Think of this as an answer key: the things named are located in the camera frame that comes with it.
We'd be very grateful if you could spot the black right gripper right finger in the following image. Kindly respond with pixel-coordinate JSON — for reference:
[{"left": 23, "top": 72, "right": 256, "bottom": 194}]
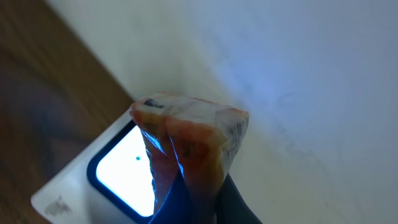
[{"left": 215, "top": 174, "right": 262, "bottom": 224}]

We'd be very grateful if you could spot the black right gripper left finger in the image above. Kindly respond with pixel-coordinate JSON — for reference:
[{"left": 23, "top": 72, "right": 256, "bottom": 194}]
[{"left": 149, "top": 172, "right": 194, "bottom": 224}]

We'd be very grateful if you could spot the orange Kleenex tissue pack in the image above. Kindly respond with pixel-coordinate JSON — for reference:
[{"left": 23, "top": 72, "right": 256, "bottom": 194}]
[{"left": 129, "top": 91, "right": 249, "bottom": 223}]

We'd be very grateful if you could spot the white barcode scanner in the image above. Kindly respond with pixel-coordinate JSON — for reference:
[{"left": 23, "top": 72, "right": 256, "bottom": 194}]
[{"left": 30, "top": 112, "right": 154, "bottom": 224}]

